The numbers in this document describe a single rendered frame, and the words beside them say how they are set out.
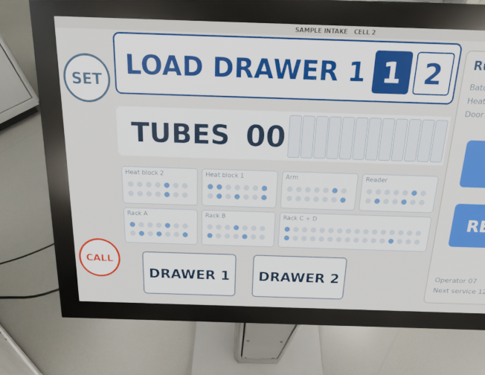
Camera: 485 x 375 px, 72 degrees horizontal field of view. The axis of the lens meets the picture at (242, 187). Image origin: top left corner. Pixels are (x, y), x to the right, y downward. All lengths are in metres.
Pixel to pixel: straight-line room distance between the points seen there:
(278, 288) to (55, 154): 0.25
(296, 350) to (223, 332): 0.27
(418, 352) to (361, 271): 1.15
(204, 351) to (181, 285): 0.97
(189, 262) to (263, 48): 0.21
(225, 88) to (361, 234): 0.19
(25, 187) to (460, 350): 1.99
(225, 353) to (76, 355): 0.53
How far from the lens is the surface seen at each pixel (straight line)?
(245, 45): 0.31
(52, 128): 0.35
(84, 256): 0.37
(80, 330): 1.48
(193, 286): 0.36
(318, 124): 0.31
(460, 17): 0.36
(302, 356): 1.33
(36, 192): 1.89
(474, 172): 0.38
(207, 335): 1.33
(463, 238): 0.39
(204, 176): 0.32
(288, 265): 0.35
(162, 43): 0.32
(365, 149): 0.33
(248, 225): 0.33
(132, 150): 0.33
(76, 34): 0.34
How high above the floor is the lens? 1.33
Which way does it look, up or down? 53 degrees down
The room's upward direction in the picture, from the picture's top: 2 degrees clockwise
